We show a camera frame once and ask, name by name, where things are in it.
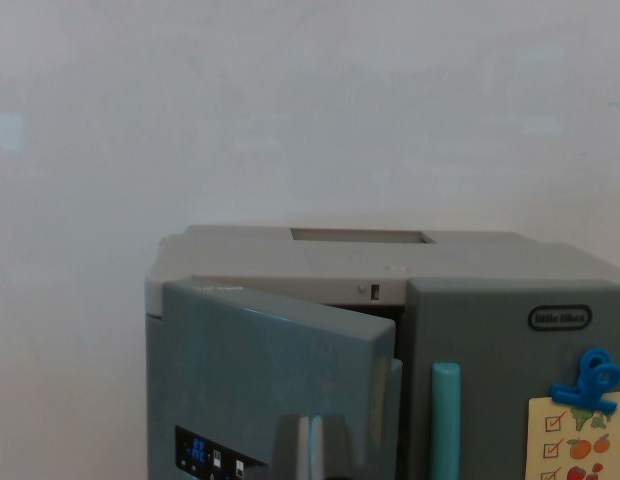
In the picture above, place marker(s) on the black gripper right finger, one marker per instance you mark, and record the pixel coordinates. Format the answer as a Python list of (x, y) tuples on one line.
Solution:
[(340, 450)]

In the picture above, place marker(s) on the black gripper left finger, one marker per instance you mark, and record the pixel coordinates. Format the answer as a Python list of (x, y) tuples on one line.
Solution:
[(290, 450)]

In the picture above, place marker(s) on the grey-blue fridge door with display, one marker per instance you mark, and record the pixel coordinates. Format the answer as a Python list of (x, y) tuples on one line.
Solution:
[(270, 360)]

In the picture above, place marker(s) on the grey fridge door with logo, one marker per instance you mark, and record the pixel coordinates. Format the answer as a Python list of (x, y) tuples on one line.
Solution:
[(495, 360)]

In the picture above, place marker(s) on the grey toy fridge body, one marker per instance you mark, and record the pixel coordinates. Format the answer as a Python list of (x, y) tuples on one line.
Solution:
[(250, 260)]

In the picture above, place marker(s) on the black display panel sticker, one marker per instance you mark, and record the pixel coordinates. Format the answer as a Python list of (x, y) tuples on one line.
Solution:
[(200, 450)]

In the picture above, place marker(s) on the cream shopping checklist card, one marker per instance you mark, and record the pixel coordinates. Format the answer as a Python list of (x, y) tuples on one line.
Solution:
[(545, 440)]

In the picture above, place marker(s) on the blue plastic clip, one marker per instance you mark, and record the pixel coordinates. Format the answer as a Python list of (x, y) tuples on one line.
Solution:
[(592, 382)]

